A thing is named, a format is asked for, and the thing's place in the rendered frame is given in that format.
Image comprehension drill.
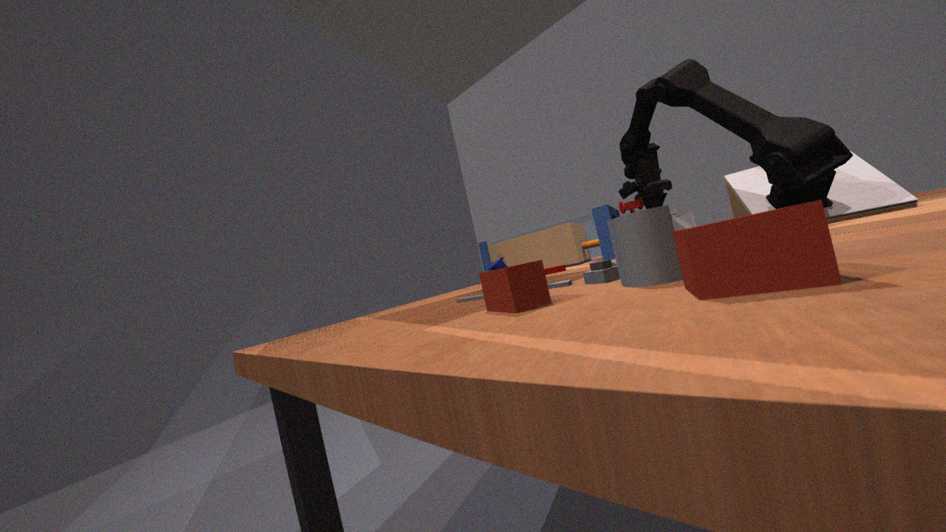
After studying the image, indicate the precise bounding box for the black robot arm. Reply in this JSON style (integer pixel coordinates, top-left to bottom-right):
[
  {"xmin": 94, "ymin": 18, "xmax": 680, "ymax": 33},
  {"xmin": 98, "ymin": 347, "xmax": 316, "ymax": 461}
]
[{"xmin": 618, "ymin": 59, "xmax": 853, "ymax": 209}]

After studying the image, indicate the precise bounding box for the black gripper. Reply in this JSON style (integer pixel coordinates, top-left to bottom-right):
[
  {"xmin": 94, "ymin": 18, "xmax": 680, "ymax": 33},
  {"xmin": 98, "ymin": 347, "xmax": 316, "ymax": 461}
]
[{"xmin": 635, "ymin": 166, "xmax": 672, "ymax": 209}]

